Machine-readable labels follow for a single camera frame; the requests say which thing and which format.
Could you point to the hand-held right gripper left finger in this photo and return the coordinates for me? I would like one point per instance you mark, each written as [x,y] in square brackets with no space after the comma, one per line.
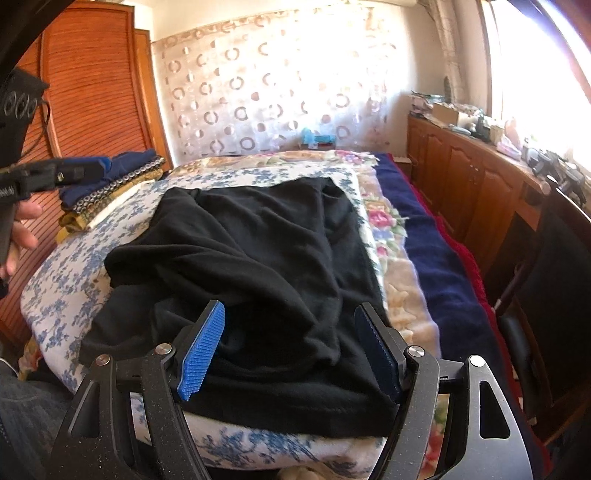
[203,350]

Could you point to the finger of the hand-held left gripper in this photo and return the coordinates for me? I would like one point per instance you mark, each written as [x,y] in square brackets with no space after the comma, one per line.
[78,170]

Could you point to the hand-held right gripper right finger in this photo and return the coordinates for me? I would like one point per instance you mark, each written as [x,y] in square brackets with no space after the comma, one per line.
[376,350]

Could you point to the black t-shirt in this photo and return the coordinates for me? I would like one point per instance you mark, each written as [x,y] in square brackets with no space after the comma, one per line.
[258,258]

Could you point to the person's left hand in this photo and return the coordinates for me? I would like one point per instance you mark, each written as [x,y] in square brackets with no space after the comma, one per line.
[23,237]

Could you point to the white folded cloth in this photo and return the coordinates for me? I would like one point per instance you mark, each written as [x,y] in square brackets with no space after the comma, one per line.
[120,203]

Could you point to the navy folded garment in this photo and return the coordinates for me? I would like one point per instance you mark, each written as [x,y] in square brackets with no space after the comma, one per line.
[134,166]

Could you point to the wooden louvered wardrobe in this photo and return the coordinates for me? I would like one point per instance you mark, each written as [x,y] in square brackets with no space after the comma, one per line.
[92,69]

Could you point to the white blue floral sheet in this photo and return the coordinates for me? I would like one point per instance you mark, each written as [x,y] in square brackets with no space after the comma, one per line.
[69,286]

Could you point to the navy blanket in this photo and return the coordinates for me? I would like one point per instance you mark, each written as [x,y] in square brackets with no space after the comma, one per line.
[443,267]

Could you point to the wooden sideboard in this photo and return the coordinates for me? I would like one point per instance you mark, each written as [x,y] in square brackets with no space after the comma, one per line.
[461,184]

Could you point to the person's jeans leg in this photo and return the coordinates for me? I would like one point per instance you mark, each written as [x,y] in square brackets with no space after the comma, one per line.
[27,415]

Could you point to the sheer circle-print curtain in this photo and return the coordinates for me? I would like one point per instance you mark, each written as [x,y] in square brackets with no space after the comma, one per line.
[258,92]

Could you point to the dark chair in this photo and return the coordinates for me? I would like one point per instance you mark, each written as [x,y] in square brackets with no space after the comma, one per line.
[563,286]

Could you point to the teal box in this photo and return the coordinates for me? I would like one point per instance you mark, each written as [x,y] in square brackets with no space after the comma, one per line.
[317,138]

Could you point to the cardboard box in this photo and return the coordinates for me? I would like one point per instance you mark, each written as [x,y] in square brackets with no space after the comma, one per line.
[445,113]

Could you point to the pile of sideboard clutter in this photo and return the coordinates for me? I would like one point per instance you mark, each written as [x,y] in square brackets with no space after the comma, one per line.
[545,161]

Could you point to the white lace curtain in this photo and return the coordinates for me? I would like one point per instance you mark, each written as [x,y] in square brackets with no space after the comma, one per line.
[455,46]

